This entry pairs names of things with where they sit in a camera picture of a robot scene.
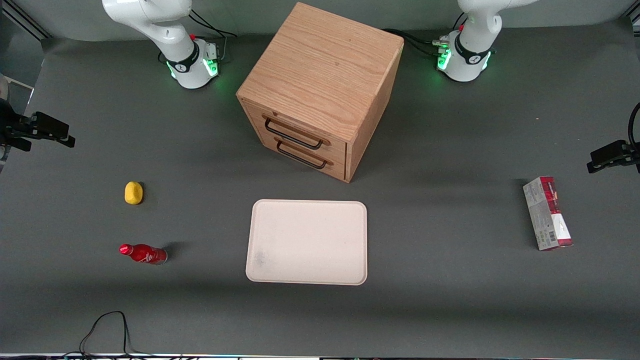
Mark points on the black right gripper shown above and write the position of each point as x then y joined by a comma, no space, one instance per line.
11,124

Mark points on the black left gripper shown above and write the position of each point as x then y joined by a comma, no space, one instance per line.
631,152

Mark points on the red coke bottle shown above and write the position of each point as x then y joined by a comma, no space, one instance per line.
145,254

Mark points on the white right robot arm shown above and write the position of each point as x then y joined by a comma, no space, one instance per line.
182,60

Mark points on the beige rectangular tray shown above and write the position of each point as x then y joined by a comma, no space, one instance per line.
307,242

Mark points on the grey and red carton box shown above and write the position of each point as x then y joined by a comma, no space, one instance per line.
547,215

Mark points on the yellow lemon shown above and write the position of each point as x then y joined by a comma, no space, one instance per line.
133,193

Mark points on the oak wooden drawer cabinet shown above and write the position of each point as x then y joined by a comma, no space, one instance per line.
320,65

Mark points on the aluminium frame rail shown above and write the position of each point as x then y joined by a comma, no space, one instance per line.
634,21
25,21

